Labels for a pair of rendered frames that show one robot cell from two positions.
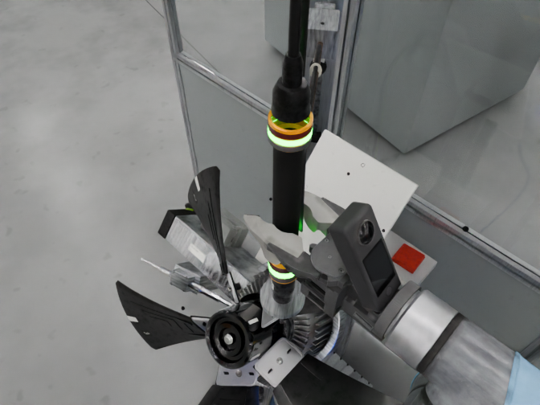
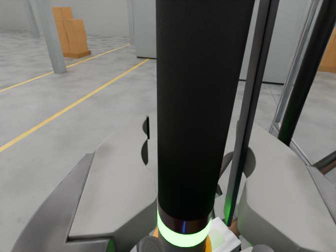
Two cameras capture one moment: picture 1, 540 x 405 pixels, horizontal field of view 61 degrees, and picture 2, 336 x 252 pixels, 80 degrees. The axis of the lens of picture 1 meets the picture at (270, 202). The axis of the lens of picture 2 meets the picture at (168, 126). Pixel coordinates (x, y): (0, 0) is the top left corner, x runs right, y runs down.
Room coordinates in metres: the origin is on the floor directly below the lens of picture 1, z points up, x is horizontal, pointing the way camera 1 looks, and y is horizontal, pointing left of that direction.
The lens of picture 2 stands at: (0.28, -0.07, 1.73)
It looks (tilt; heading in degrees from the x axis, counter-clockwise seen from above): 31 degrees down; 49
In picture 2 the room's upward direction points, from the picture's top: 1 degrees clockwise
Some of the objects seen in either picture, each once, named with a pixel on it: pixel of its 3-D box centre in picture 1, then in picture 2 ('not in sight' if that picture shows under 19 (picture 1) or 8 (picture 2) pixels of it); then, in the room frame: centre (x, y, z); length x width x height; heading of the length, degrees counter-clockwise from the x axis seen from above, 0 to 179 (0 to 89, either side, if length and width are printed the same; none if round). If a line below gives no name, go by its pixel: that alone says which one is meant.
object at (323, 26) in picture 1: (321, 31); not in sight; (0.96, -0.12, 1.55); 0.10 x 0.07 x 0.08; 171
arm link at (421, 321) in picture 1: (419, 324); not in sight; (0.21, -0.16, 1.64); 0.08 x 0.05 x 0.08; 136
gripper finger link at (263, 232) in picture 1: (271, 247); (128, 188); (0.31, 0.00, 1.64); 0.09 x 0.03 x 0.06; 61
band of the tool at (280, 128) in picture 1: (289, 128); not in sight; (0.34, -0.02, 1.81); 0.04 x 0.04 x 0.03
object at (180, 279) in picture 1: (182, 280); not in sight; (0.59, 0.22, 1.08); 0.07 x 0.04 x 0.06; 56
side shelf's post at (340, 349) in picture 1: (349, 312); not in sight; (0.81, -0.32, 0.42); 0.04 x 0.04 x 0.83; 46
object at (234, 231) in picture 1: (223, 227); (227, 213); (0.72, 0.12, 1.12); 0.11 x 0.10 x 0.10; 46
